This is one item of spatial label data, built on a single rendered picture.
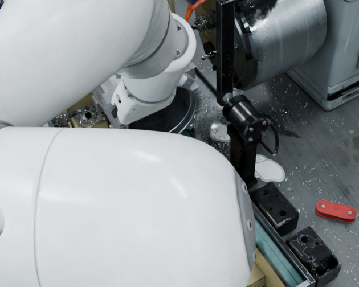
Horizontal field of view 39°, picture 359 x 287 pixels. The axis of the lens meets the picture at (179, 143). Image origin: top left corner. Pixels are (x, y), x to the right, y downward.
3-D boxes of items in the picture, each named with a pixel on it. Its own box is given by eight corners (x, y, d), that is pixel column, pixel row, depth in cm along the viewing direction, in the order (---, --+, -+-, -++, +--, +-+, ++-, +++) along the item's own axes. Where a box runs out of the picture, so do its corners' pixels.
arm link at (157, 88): (107, 66, 76) (148, 113, 76) (113, 27, 63) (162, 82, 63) (149, 35, 78) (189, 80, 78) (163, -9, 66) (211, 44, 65)
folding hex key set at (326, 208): (313, 214, 111) (314, 210, 110) (315, 203, 113) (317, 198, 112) (355, 225, 109) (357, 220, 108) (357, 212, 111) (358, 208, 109)
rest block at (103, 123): (80, 144, 128) (69, 111, 119) (105, 132, 130) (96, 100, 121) (89, 160, 125) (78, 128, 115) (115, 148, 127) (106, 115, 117)
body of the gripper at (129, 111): (130, 114, 77) (123, 132, 88) (188, 88, 80) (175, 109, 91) (107, 71, 78) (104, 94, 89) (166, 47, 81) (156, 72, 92)
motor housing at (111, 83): (92, 105, 120) (73, 41, 105) (163, 76, 124) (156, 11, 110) (126, 164, 108) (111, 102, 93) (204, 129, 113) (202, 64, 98)
